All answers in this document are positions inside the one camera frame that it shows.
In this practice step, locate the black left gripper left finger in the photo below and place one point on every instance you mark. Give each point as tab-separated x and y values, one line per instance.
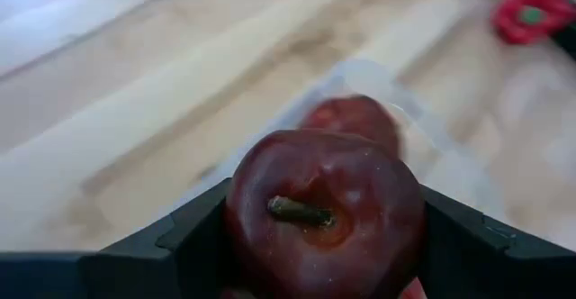
112	272

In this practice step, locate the red bell pepper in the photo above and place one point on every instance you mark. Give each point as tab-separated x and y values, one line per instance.
531	15

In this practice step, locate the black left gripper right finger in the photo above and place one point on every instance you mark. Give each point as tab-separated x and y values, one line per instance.
495	267

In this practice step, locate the clear plastic basket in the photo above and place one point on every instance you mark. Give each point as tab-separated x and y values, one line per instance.
450	173

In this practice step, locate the dark red apple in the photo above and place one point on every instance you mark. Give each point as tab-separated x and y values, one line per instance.
324	254
355	114

